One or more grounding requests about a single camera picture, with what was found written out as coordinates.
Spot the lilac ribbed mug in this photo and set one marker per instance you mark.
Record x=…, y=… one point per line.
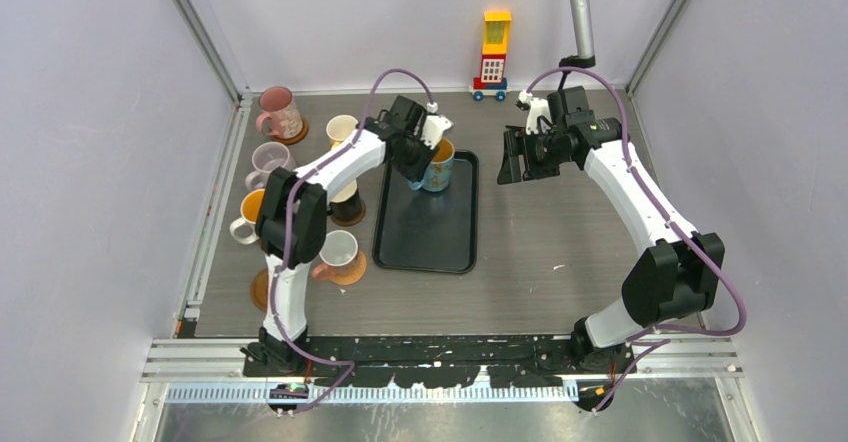
x=266, y=158

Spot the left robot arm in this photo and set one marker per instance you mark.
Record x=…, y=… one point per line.
x=292, y=220

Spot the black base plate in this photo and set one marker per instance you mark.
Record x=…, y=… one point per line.
x=511, y=361

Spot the white floral orange-inside mug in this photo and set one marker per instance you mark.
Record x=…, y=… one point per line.
x=243, y=228

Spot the brown wooden saucer far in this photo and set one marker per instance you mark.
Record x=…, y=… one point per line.
x=298, y=137

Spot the dark walnut round coaster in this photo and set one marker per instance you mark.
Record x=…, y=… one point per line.
x=350, y=221

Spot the blue orange-inside mug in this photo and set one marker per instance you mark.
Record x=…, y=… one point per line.
x=438, y=172

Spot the black plastic tray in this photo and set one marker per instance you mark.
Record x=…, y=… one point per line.
x=418, y=230

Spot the yellow mug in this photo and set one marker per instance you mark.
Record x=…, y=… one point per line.
x=339, y=128

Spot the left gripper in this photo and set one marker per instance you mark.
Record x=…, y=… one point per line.
x=416, y=170

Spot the aluminium rail frame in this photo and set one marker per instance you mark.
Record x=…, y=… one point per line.
x=211, y=371

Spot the black white-inside mug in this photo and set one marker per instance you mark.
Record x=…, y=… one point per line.
x=347, y=203

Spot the dusty pink mug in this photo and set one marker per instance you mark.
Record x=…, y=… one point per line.
x=279, y=116

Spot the brown wooden saucer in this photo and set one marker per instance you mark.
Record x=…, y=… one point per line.
x=259, y=290
x=298, y=137

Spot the brown wooden saucer near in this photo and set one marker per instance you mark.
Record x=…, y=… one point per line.
x=259, y=290

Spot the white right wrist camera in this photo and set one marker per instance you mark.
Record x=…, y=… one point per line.
x=536, y=108

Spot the colourful toy block tower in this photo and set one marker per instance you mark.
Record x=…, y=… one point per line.
x=491, y=80

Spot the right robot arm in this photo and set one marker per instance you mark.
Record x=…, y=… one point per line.
x=671, y=278

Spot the salmon pink mug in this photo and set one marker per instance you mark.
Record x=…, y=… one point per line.
x=340, y=247

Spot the grey metal pole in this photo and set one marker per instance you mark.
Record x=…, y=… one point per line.
x=582, y=26

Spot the black tripod stand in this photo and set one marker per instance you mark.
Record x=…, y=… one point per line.
x=567, y=66

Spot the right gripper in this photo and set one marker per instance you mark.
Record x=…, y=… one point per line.
x=515, y=143

